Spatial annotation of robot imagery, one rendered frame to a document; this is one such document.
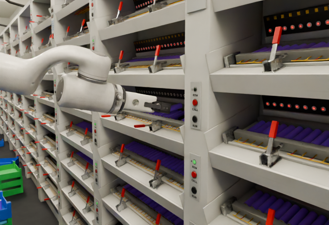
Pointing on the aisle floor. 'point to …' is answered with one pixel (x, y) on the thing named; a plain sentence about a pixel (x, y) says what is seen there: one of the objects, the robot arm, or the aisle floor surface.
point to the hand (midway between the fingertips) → (162, 107)
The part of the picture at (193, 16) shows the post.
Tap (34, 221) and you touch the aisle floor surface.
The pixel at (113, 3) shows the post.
